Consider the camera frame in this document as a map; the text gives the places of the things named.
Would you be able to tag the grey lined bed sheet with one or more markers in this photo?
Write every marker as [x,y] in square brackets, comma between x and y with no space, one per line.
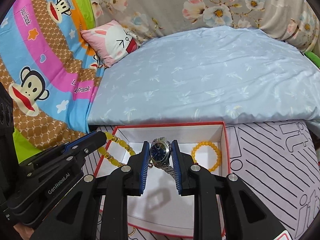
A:
[276,160]

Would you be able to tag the green plastic object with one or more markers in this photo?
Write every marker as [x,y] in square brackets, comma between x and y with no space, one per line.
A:
[313,57]

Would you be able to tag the cartoon monkey colourful quilt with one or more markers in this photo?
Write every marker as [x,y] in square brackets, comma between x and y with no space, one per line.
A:
[49,70]

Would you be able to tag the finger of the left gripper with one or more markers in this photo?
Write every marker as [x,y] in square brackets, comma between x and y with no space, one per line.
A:
[79,149]

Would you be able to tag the grey floral duvet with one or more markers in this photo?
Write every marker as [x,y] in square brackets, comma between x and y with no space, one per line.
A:
[291,21]

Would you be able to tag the light blue blanket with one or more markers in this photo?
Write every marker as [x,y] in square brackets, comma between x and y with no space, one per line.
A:
[218,74]

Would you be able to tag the person hand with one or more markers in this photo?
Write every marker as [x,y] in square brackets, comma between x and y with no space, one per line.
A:
[24,231]

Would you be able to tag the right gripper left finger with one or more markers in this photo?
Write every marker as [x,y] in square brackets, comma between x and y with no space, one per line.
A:
[96,208]

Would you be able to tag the pink rabbit pillow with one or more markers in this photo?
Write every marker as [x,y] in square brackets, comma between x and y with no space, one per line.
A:
[110,41]

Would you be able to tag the silver blue dial wristwatch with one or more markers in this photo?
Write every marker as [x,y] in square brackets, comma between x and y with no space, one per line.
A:
[160,152]

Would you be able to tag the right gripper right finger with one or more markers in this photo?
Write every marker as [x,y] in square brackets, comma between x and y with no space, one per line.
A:
[224,207]

